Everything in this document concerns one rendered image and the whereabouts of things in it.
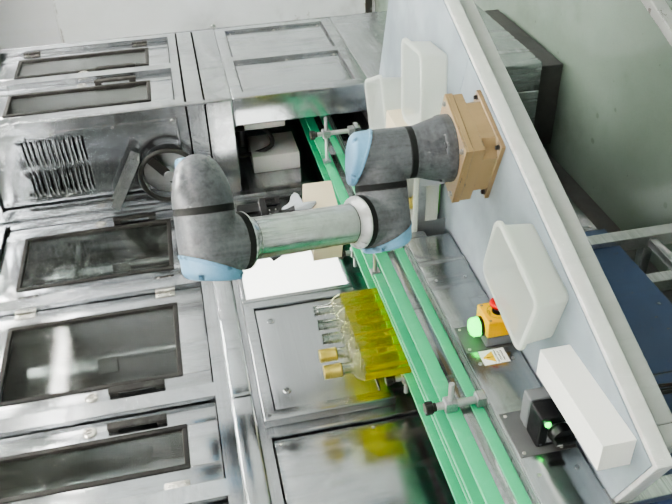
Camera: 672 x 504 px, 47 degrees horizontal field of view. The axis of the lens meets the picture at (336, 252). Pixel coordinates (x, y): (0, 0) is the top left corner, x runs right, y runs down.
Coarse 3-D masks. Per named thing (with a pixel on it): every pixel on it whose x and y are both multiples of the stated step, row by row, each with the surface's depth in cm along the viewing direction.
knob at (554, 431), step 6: (552, 426) 144; (558, 426) 144; (564, 426) 144; (552, 432) 144; (558, 432) 143; (564, 432) 143; (570, 432) 143; (552, 438) 144; (558, 438) 143; (564, 438) 143; (570, 438) 143; (558, 444) 142; (564, 444) 143; (570, 444) 143
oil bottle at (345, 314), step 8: (368, 304) 203; (376, 304) 203; (344, 312) 201; (352, 312) 201; (360, 312) 201; (368, 312) 201; (376, 312) 201; (384, 312) 201; (336, 320) 201; (344, 320) 199
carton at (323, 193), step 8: (304, 184) 198; (312, 184) 198; (320, 184) 198; (328, 184) 198; (304, 192) 197; (312, 192) 197; (320, 192) 197; (328, 192) 197; (304, 200) 199; (312, 200) 195; (320, 200) 195; (328, 200) 195; (336, 200) 195; (312, 208) 194; (328, 248) 196; (336, 248) 197; (312, 256) 200; (320, 256) 198; (328, 256) 199; (336, 256) 200
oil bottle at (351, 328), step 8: (352, 320) 198; (360, 320) 198; (368, 320) 198; (376, 320) 198; (384, 320) 198; (344, 328) 196; (352, 328) 195; (360, 328) 195; (368, 328) 195; (376, 328) 195; (384, 328) 195; (392, 328) 196; (344, 336) 195; (352, 336) 194; (344, 344) 196
